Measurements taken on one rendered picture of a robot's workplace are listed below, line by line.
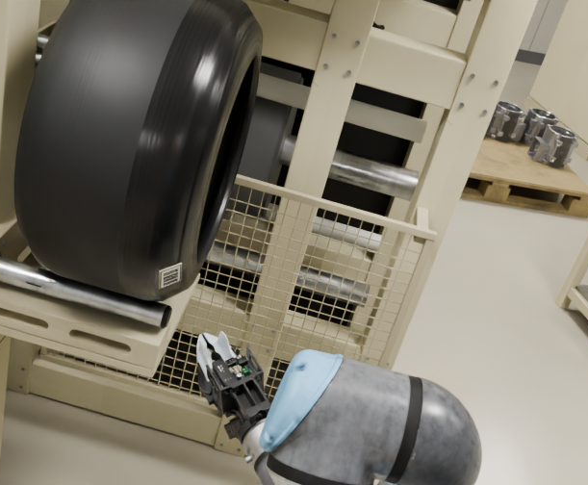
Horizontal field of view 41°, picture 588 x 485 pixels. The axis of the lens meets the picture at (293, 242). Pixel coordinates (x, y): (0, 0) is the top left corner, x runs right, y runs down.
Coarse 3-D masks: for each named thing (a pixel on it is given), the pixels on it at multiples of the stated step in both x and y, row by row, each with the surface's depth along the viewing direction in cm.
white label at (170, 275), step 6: (180, 264) 131; (162, 270) 130; (168, 270) 131; (174, 270) 132; (180, 270) 133; (162, 276) 131; (168, 276) 132; (174, 276) 133; (180, 276) 134; (162, 282) 133; (168, 282) 134; (174, 282) 135; (162, 288) 134
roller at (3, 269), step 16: (0, 256) 149; (0, 272) 146; (16, 272) 146; (32, 272) 147; (48, 272) 148; (32, 288) 147; (48, 288) 146; (64, 288) 146; (80, 288) 147; (96, 288) 147; (80, 304) 148; (96, 304) 147; (112, 304) 146; (128, 304) 146; (144, 304) 147; (160, 304) 148; (144, 320) 147; (160, 320) 146
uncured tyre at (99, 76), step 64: (128, 0) 125; (192, 0) 128; (64, 64) 119; (128, 64) 119; (192, 64) 121; (256, 64) 152; (64, 128) 119; (128, 128) 118; (192, 128) 120; (64, 192) 122; (128, 192) 120; (192, 192) 123; (64, 256) 131; (128, 256) 127; (192, 256) 136
